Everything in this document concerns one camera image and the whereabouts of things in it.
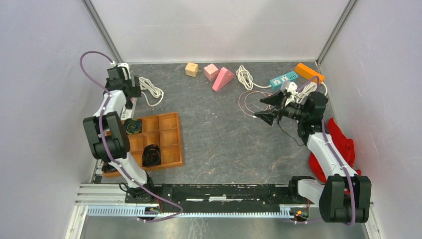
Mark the pink cube adapter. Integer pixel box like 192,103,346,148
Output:
204,63,219,81

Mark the orange power strip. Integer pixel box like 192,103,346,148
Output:
294,63,325,84

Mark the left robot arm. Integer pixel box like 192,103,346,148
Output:
83,63,156,203

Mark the teal power strip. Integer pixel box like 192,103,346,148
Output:
269,71,298,91

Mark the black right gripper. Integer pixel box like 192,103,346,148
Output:
254,90,308,126

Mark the thin black adapter cord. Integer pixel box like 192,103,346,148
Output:
277,120,306,147

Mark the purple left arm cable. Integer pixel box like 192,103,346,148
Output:
80,50,184,223

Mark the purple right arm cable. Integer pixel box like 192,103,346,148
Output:
295,76,357,227

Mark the beige cube adapter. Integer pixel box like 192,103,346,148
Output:
185,62,199,77

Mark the white coiled cable top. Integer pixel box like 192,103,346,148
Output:
295,81,328,104

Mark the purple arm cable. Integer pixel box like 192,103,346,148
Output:
295,76,357,227
80,50,184,223

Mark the orange wooden tray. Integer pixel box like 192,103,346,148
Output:
102,112,184,179

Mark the pink thin cord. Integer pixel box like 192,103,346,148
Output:
238,90,274,119

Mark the red cloth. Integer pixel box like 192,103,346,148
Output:
306,118,362,183

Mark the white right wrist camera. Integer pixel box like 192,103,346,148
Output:
280,80,298,105

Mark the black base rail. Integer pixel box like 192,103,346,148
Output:
118,183,312,216

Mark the dark rolled cloth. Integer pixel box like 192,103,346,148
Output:
142,144,161,167

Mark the pink triangular power strip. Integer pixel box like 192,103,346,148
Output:
212,67,235,92

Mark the black rolled cloth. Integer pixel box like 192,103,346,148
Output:
123,118,142,135

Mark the white cable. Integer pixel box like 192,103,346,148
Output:
295,81,328,104
235,65,272,91
137,77,165,108

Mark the white power strip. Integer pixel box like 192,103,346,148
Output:
120,98,137,121

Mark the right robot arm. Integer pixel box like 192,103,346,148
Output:
254,91,372,226

